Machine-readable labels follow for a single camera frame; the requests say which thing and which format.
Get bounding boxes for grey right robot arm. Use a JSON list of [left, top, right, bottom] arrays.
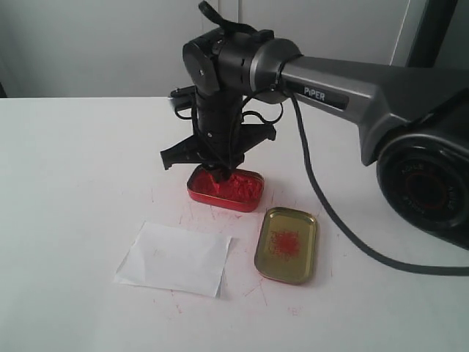
[[161, 29, 468, 248]]

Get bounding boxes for white paper sheet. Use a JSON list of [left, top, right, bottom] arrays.
[[114, 221, 232, 298]]

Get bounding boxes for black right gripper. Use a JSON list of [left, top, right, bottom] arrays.
[[160, 88, 276, 183]]

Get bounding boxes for red ink pad tin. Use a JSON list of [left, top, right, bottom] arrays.
[[187, 166, 265, 213]]

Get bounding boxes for grey cable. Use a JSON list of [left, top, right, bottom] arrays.
[[289, 91, 469, 275]]

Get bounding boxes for white cabinet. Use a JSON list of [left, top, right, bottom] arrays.
[[1, 1, 426, 98]]

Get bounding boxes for gold tin lid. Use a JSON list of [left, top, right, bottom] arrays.
[[254, 207, 318, 285]]

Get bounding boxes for dark post in background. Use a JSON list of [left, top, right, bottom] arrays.
[[405, 0, 468, 70]]

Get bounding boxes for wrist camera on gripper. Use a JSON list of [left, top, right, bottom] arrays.
[[168, 86, 196, 111]]

